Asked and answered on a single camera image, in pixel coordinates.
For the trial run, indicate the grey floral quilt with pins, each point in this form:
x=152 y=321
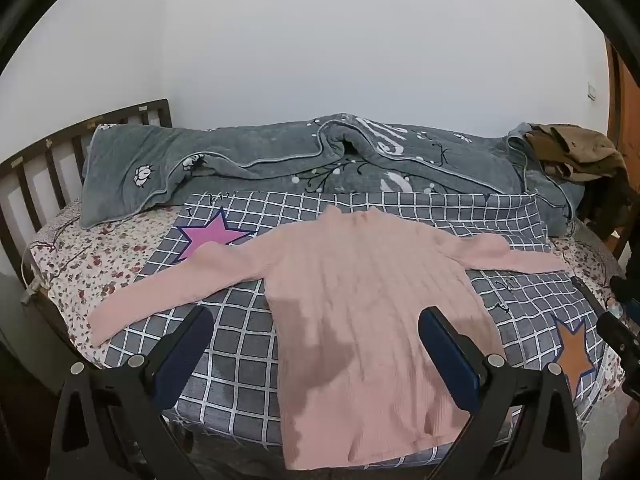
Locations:
x=225 y=160

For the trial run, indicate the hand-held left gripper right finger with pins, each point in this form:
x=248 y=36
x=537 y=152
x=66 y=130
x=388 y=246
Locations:
x=451 y=355

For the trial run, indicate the white wall switch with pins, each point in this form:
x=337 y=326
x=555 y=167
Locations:
x=592 y=91

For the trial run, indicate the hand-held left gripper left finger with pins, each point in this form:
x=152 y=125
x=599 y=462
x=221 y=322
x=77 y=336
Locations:
x=186 y=349

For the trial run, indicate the floral bed sheet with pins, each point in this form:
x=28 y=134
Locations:
x=90 y=260

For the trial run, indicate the pink knit sweater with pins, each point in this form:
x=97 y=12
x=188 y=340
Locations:
x=350 y=285

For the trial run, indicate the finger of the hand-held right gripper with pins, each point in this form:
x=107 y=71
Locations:
x=626 y=290
x=620 y=337

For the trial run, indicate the brown clothes pile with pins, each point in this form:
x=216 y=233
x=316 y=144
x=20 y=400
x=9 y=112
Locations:
x=575 y=147

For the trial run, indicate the grey checkered star blanket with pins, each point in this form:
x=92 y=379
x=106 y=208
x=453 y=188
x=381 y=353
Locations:
x=240 y=360

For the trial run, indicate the dark cloth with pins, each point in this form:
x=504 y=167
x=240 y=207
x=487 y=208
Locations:
x=600 y=200

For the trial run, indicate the wooden door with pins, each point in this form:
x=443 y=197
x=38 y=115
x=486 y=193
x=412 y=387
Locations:
x=625 y=100

